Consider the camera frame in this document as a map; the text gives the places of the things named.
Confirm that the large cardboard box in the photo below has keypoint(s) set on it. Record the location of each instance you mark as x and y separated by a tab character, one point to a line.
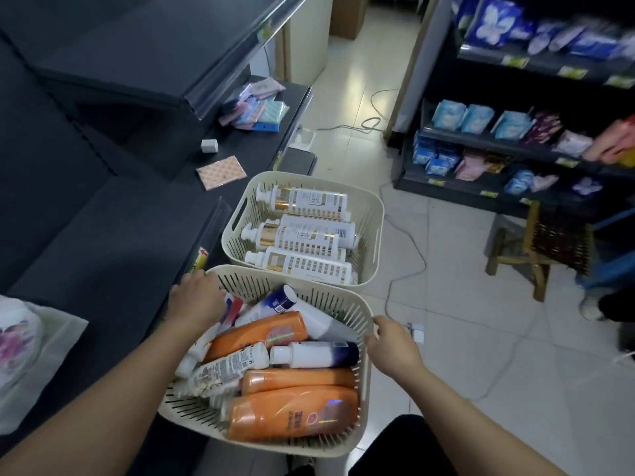
347	17

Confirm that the small white box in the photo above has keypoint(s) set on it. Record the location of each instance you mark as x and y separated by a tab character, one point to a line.
209	146

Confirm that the pink patterned flat packet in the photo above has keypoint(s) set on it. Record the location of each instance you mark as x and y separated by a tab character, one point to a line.
221	173

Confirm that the white floral bowl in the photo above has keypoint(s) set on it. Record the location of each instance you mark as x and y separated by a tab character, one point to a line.
15	347

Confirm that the person's right hand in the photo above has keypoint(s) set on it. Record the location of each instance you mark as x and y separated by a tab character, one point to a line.
397	349

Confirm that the person's left hand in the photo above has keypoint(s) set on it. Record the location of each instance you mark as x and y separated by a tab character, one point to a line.
196	302

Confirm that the Dove bottle blue bottom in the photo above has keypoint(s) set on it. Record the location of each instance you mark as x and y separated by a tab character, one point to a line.
270	304
312	354

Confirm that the white door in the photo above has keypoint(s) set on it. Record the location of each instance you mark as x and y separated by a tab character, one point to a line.
310	44

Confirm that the person's left forearm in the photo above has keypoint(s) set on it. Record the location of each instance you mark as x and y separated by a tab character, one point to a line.
89	416

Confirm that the dark grey shelf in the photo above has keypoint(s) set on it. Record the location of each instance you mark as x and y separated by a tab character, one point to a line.
124	59

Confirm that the cream slotted plastic basket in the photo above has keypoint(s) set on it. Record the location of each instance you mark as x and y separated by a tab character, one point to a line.
278	448
367	232

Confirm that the black store rack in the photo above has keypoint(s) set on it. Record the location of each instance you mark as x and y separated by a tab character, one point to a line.
496	89

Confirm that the person's black trousers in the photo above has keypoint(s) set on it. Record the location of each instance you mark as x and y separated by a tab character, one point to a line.
397	451

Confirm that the row of small pastel packets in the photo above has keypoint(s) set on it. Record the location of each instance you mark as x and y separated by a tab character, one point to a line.
436	163

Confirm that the pile of pastel small packets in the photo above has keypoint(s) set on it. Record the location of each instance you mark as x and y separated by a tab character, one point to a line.
258	111

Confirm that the Dove bottle pink bottom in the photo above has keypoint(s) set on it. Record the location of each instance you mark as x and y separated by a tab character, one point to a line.
232	312

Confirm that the row of blue pink packets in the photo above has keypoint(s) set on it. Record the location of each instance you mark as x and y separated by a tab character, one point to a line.
476	118

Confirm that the wooden woven stool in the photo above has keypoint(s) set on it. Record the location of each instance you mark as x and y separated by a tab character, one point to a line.
560	237

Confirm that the row of blue white packets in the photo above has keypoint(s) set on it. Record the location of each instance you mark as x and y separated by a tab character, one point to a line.
496	22

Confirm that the green yellow price label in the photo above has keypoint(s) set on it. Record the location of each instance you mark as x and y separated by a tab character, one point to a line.
267	33
201	260

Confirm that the white square dish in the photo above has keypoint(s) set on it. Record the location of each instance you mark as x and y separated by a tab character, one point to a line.
59	342

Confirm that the blue plastic stool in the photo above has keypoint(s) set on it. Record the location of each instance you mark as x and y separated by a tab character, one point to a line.
615	267

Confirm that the person's right forearm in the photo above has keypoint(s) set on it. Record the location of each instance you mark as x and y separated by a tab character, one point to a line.
471	426

